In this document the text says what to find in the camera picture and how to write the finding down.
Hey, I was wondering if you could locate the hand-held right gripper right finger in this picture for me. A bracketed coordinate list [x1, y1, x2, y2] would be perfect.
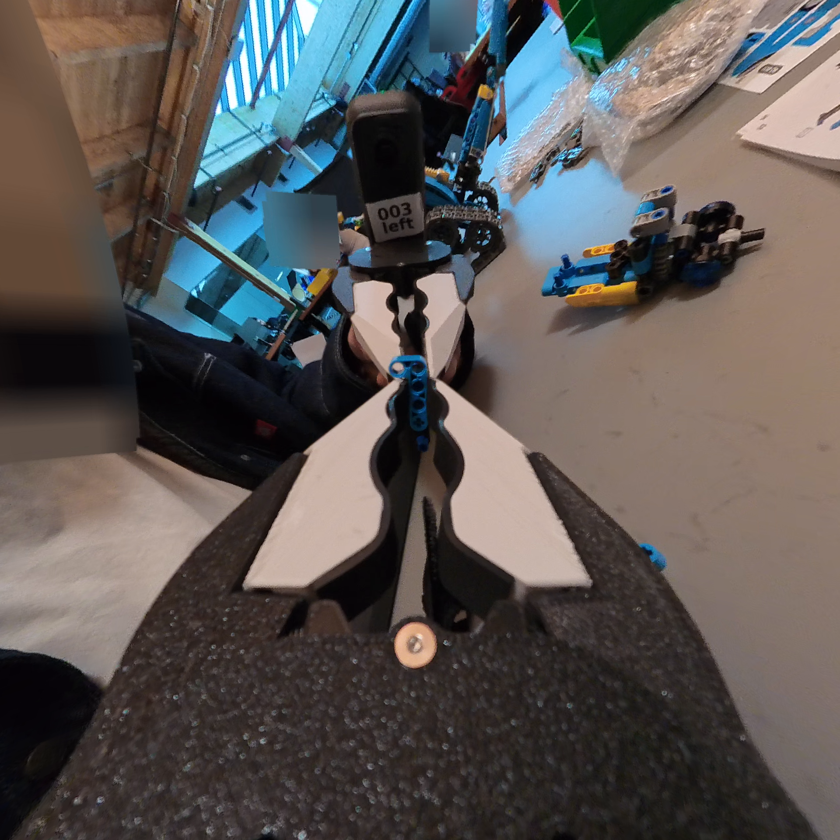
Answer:
[430, 382, 593, 592]

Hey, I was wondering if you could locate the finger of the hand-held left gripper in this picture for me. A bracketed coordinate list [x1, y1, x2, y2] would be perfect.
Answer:
[416, 274, 468, 378]
[351, 281, 408, 382]

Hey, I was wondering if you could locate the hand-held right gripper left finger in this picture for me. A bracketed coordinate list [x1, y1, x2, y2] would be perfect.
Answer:
[243, 382, 403, 593]

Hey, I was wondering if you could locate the blue L-shaped beam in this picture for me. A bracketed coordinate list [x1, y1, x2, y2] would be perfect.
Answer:
[387, 356, 434, 441]

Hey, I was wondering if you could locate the blue yellow brick assembly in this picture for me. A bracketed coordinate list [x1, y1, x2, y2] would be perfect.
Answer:
[541, 185, 767, 308]

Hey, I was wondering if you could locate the person's left hand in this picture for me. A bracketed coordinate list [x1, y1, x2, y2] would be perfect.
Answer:
[346, 325, 388, 388]

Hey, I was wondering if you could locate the built blue robot model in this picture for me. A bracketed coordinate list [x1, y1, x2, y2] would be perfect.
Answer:
[420, 0, 509, 273]

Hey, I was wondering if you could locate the clear bag of track links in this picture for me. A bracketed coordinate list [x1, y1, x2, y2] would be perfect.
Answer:
[495, 85, 592, 191]

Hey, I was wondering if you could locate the striped skylight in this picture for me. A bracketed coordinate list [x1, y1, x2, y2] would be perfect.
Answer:
[220, 0, 309, 112]

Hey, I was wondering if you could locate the white shirt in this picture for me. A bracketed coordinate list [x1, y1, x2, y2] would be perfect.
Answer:
[0, 446, 250, 683]

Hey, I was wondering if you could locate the green plastic bin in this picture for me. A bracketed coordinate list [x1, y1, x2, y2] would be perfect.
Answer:
[559, 0, 664, 73]

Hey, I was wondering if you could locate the crinkled clear plastic bag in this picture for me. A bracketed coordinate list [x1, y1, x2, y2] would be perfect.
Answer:
[584, 0, 765, 175]

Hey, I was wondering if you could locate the blue sticker sheet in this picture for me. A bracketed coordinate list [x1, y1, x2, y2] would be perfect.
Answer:
[718, 0, 840, 94]

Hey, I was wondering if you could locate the open instruction booklet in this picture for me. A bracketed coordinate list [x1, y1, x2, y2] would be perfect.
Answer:
[737, 62, 840, 173]

